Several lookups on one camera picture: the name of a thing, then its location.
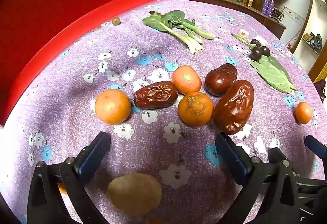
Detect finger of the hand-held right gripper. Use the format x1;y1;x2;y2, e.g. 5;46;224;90
304;135;327;161
268;147;290;163

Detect tangled cables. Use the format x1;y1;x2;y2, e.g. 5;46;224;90
274;5;290;22

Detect low wooden sideboard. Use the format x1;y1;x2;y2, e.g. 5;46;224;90
177;0;287;39

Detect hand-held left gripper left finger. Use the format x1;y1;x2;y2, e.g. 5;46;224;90
27;132;111;224

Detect pale green cabbage leaf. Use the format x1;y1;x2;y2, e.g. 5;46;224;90
250;60;292;94

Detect dark green leaf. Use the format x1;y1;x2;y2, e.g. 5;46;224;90
261;55;298;92

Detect purple floral tablecloth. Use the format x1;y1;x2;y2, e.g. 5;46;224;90
0;0;323;224

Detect smooth mandarin orange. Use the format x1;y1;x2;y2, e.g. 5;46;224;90
172;65;202;95
94;89;132;125

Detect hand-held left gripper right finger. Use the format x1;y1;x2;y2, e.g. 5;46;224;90
215;133;301;224

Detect potato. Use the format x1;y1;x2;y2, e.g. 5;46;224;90
107;172;163;216

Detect speckled mandarin orange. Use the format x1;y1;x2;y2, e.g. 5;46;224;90
178;92;214;127

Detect dark bag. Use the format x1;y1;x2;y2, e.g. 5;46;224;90
303;32;324;51

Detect round shiny red jujube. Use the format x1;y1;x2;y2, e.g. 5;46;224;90
205;63;238;97

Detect large wrinkled red jujube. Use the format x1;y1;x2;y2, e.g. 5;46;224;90
213;79;254;136

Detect yellow cloth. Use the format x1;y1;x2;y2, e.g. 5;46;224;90
313;63;327;85

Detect bok choy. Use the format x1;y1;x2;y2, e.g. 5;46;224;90
167;10;215;40
142;11;203;55
163;16;205;44

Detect small mandarin orange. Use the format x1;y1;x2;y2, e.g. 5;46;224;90
294;102;314;124

